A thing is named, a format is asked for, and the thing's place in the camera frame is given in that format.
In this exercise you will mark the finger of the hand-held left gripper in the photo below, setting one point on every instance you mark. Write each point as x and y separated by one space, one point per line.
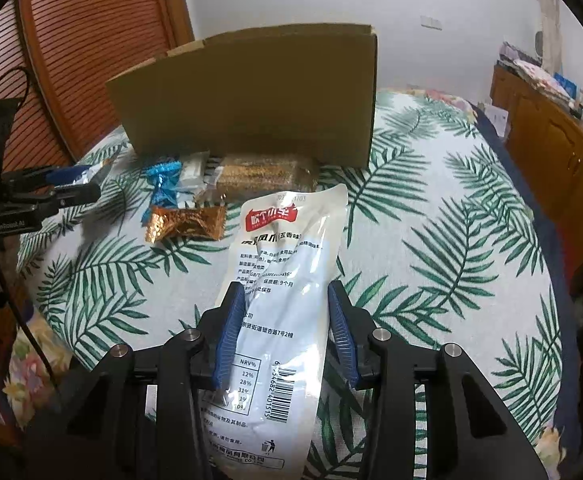
63 175
76 194

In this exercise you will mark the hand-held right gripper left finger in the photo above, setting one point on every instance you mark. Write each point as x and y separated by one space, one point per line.
229 330

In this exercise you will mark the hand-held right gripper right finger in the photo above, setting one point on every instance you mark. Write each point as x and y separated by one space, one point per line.
341 330

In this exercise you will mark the white and blue snack packet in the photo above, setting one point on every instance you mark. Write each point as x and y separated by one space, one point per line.
98 170

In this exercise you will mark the large white snack pouch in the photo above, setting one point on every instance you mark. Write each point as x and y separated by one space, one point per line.
281 270

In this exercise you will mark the brown cardboard box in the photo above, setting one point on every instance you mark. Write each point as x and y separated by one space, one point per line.
251 95

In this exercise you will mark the wooden louvered wardrobe door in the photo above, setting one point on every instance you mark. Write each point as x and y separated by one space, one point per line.
106 20
21 125

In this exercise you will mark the blue candy wrapper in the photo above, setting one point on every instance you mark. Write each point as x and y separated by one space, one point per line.
164 185

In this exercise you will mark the gold candy wrapper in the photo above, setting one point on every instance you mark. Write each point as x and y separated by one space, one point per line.
186 222

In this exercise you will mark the small white snack packet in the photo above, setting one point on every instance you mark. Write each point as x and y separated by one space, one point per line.
196 170

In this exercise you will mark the floral bed sheet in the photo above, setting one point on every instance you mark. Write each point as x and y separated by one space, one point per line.
36 355

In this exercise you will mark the brown cracker packet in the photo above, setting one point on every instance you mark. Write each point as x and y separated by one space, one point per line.
266 175

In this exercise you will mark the wooden cabinet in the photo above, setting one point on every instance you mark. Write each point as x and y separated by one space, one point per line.
546 145

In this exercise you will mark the clutter on sideboard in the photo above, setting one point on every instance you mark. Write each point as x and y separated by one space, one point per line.
531 72

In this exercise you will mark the small blue box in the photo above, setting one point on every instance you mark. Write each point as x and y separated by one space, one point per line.
565 85

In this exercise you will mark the small white fan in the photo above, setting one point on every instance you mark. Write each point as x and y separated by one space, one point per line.
539 44

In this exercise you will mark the cream curtain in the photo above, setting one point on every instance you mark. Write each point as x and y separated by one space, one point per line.
549 20

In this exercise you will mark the white wall socket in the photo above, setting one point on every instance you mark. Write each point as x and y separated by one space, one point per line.
430 21

